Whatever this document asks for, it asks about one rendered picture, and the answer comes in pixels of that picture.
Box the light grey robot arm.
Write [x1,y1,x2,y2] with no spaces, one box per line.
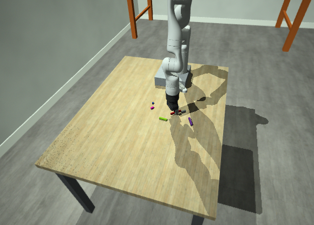
[162,0,192,88]

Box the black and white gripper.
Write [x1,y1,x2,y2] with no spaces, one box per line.
[165,82,187,114]

